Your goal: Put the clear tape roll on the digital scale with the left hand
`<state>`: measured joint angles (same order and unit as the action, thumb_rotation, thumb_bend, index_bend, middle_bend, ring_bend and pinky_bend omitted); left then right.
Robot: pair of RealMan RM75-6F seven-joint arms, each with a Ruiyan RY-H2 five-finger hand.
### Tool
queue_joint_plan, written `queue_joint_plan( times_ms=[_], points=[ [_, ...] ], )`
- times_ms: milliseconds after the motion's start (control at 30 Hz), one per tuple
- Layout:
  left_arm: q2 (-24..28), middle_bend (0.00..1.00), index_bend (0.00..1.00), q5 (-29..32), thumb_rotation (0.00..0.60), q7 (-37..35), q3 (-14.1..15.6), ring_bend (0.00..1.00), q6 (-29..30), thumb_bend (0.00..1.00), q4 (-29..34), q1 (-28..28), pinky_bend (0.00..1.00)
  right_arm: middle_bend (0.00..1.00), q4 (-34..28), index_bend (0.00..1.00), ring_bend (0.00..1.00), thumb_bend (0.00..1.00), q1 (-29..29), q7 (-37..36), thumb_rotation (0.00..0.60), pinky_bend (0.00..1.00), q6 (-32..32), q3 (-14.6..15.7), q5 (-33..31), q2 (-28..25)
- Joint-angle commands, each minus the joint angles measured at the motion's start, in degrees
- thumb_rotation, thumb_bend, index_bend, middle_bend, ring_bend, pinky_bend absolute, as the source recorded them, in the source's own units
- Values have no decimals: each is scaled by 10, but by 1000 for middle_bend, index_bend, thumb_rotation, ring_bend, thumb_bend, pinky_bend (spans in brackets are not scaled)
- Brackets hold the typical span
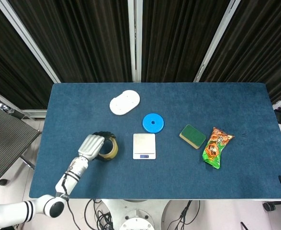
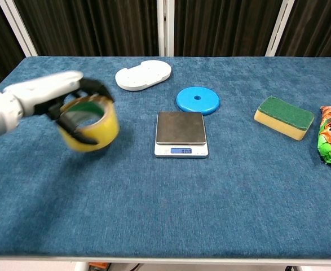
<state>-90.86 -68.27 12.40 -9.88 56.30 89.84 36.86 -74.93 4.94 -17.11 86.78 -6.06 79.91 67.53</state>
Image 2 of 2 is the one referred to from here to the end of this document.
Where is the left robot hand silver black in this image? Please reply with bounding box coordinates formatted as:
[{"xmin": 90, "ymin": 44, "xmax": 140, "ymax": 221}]
[{"xmin": 3, "ymin": 70, "xmax": 116, "ymax": 145}]

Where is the yellow clear packing tape roll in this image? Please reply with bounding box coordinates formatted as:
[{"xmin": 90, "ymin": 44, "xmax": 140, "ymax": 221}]
[{"xmin": 56, "ymin": 95, "xmax": 121, "ymax": 154}]

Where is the small silver digital scale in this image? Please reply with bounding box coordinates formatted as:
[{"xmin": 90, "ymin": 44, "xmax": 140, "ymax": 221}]
[{"xmin": 154, "ymin": 111, "xmax": 210, "ymax": 159}]

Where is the white oval plastic plate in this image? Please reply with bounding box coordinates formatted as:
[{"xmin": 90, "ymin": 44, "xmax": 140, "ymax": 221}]
[{"xmin": 114, "ymin": 59, "xmax": 173, "ymax": 92}]

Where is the blue round disc with hole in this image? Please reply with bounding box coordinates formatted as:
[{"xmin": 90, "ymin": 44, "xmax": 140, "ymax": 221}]
[{"xmin": 176, "ymin": 86, "xmax": 221, "ymax": 116}]

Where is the blue fabric table mat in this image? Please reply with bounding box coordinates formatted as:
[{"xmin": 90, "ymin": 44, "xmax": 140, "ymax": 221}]
[{"xmin": 0, "ymin": 56, "xmax": 331, "ymax": 259}]

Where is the green and yellow sponge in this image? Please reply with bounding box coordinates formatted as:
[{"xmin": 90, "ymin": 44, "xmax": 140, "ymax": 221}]
[{"xmin": 253, "ymin": 95, "xmax": 315, "ymax": 141}]

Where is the white metal frame post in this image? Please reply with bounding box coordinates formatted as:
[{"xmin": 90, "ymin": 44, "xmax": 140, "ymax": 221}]
[
  {"xmin": 0, "ymin": 0, "xmax": 38, "ymax": 57},
  {"xmin": 156, "ymin": 0, "xmax": 175, "ymax": 56},
  {"xmin": 265, "ymin": 0, "xmax": 296, "ymax": 56}
]

